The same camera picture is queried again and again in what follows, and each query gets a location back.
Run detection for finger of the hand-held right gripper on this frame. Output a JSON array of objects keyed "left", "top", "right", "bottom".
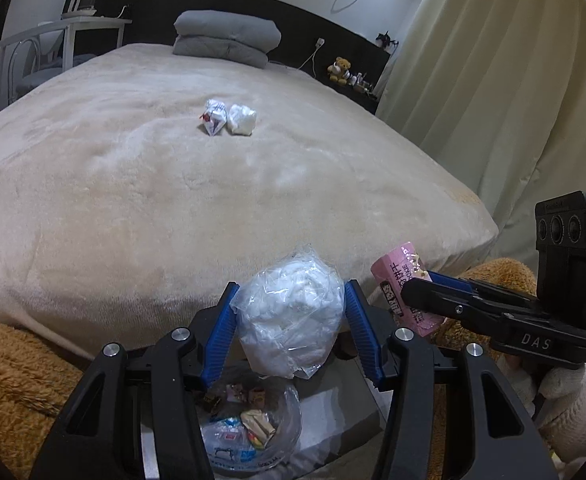
[
  {"left": 425, "top": 270, "right": 541, "bottom": 311},
  {"left": 401, "top": 278, "right": 511, "bottom": 333}
]

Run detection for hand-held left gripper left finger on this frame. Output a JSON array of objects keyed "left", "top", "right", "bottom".
[{"left": 28, "top": 281, "right": 241, "bottom": 480}]

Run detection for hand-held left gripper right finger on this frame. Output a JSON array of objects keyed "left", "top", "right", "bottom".
[{"left": 344, "top": 279, "right": 558, "bottom": 480}]

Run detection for pink snack box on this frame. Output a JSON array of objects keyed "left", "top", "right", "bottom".
[{"left": 370, "top": 241, "right": 446, "bottom": 338}]

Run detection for large white tissue-filled bag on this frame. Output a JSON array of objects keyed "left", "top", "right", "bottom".
[{"left": 234, "top": 244, "right": 346, "bottom": 381}]

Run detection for beige paper wrapper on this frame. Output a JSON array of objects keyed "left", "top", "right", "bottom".
[{"left": 240, "top": 409, "right": 279, "bottom": 448}]

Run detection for clear plastic bag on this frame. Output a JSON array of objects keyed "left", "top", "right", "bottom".
[{"left": 193, "top": 365, "right": 304, "bottom": 471}]

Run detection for cream plush bed blanket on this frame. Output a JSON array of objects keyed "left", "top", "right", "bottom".
[{"left": 0, "top": 42, "right": 498, "bottom": 356}]

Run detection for cream curtain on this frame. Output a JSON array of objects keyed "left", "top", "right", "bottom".
[{"left": 375, "top": 0, "right": 586, "bottom": 271}]

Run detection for brown shaggy rug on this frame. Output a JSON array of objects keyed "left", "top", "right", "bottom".
[{"left": 0, "top": 257, "right": 586, "bottom": 480}]

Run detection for small white plastic bag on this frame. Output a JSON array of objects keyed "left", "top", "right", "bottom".
[{"left": 227, "top": 103, "right": 258, "bottom": 137}]

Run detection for crumpled white red-print wrapper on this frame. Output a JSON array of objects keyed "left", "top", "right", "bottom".
[{"left": 198, "top": 99, "right": 229, "bottom": 137}]

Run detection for brown teddy bear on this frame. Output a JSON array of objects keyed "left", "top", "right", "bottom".
[{"left": 327, "top": 56, "right": 353, "bottom": 86}]

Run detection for flat grey pillow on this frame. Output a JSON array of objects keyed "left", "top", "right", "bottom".
[{"left": 172, "top": 35, "right": 269, "bottom": 68}]

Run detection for large grey pillow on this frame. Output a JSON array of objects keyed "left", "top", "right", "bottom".
[{"left": 174, "top": 10, "right": 282, "bottom": 53}]

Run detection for black headboard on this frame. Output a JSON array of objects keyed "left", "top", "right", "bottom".
[{"left": 66, "top": 0, "right": 391, "bottom": 116}]

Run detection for grey seat chair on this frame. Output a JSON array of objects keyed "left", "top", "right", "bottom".
[{"left": 10, "top": 35, "right": 91, "bottom": 98}]

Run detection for white desk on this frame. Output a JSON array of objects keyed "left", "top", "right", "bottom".
[{"left": 0, "top": 16, "right": 133, "bottom": 106}]

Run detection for small white desk appliance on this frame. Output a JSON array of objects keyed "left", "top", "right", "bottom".
[{"left": 62, "top": 0, "right": 99, "bottom": 18}]

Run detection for white charger cable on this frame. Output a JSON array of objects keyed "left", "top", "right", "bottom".
[{"left": 298, "top": 37, "right": 325, "bottom": 73}]

